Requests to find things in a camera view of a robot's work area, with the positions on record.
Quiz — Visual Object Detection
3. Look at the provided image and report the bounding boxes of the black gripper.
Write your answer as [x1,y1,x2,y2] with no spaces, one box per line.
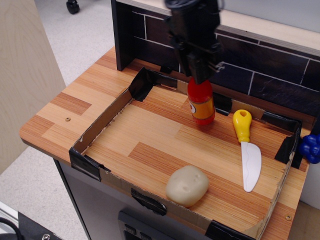
[165,4,222,85]

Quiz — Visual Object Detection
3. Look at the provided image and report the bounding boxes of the red hot sauce bottle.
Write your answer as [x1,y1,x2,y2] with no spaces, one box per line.
[187,77,216,125]

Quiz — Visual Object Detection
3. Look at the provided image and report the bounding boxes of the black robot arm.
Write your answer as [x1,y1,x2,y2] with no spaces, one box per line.
[164,0,223,85]

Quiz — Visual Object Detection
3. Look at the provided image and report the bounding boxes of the taped cardboard fence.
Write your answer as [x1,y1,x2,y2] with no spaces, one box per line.
[69,68,301,240]

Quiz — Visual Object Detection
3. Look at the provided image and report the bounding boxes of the dark tile backsplash shelf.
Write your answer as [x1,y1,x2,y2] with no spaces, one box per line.
[111,0,320,117]

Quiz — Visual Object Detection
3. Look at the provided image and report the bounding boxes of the beige toy potato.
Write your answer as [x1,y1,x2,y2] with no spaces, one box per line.
[165,165,209,208]

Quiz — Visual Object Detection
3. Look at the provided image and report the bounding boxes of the black caster wheel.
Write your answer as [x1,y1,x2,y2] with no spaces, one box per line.
[66,0,80,15]

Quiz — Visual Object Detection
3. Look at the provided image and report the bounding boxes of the blue toy grapes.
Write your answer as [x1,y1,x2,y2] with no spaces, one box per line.
[298,134,320,164]

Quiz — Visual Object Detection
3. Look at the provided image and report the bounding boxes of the light wooden panel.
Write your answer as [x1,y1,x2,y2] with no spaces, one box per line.
[0,0,66,172]

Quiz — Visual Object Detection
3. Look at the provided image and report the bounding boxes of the grey cabinet under table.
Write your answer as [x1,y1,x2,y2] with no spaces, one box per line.
[55,161,206,240]

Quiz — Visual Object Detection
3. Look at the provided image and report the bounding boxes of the yellow handled toy knife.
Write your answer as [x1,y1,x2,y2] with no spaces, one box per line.
[232,109,262,193]

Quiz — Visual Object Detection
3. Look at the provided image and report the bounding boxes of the black equipment with cable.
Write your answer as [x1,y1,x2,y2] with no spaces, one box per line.
[0,212,62,240]

